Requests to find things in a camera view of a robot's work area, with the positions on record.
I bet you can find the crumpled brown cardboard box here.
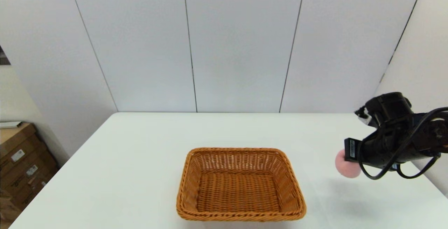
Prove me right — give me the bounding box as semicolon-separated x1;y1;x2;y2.
0;187;22;224

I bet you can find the pink peach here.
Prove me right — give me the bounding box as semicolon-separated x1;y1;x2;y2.
335;149;362;179

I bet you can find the orange woven wicker basket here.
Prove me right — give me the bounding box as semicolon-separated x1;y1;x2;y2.
176;147;307;222

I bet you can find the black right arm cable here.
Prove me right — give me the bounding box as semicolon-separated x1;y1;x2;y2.
357;107;448;180

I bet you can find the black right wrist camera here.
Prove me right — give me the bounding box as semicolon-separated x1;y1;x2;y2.
355;92;413;129

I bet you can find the dark wall fixture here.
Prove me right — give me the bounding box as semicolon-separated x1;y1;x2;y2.
0;45;11;65

